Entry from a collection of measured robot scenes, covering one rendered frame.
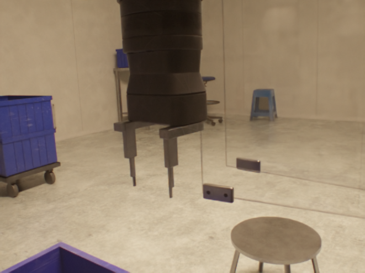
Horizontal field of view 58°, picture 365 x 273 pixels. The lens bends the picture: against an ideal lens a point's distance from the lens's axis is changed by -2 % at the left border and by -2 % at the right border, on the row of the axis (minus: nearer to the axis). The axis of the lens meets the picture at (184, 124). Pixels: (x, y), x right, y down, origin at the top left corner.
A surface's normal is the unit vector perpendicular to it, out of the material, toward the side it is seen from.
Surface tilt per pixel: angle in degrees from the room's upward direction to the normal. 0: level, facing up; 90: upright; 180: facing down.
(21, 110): 90
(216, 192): 90
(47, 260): 90
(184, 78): 70
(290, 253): 0
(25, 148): 90
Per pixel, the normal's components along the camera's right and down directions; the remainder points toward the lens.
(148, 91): -0.66, 0.10
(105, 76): 0.80, 0.07
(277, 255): -0.04, -0.98
